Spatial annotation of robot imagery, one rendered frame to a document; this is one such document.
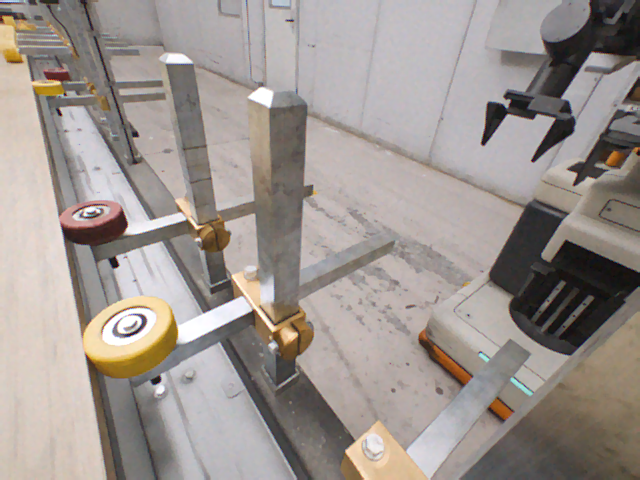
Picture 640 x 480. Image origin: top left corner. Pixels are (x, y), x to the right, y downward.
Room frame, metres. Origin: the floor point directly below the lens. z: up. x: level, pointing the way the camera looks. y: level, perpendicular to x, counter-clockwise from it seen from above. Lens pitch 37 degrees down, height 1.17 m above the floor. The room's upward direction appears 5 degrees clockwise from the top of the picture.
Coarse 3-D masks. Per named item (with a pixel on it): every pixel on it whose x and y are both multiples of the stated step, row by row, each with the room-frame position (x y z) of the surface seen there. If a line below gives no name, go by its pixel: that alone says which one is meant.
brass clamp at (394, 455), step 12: (372, 432) 0.13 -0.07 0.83; (384, 432) 0.13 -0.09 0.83; (360, 444) 0.12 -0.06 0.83; (384, 444) 0.12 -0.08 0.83; (396, 444) 0.12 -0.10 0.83; (348, 456) 0.11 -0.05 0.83; (360, 456) 0.11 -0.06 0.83; (384, 456) 0.11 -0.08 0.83; (396, 456) 0.11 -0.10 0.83; (408, 456) 0.12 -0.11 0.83; (348, 468) 0.11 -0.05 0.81; (360, 468) 0.10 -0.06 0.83; (372, 468) 0.10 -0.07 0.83; (384, 468) 0.10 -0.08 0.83; (396, 468) 0.10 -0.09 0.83; (408, 468) 0.11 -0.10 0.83
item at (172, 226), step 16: (304, 192) 0.62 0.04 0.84; (224, 208) 0.49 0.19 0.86; (240, 208) 0.51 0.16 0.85; (144, 224) 0.42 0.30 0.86; (160, 224) 0.42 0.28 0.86; (176, 224) 0.43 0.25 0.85; (112, 240) 0.37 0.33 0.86; (128, 240) 0.38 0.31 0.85; (144, 240) 0.40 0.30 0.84; (160, 240) 0.41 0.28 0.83; (96, 256) 0.35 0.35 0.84; (112, 256) 0.36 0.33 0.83
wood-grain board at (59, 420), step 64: (0, 64) 1.38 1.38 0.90; (0, 128) 0.69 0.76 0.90; (0, 192) 0.42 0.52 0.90; (0, 256) 0.27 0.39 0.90; (64, 256) 0.28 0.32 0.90; (0, 320) 0.18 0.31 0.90; (64, 320) 0.19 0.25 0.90; (0, 384) 0.12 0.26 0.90; (64, 384) 0.12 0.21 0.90; (0, 448) 0.08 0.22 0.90; (64, 448) 0.08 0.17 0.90
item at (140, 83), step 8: (120, 80) 1.50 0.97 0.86; (128, 80) 1.52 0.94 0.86; (136, 80) 1.53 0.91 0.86; (144, 80) 1.55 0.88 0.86; (152, 80) 1.57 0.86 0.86; (160, 80) 1.59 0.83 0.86; (64, 88) 1.34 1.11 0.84; (72, 88) 1.36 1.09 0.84; (80, 88) 1.38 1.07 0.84; (120, 88) 1.47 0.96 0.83; (128, 88) 1.50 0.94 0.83
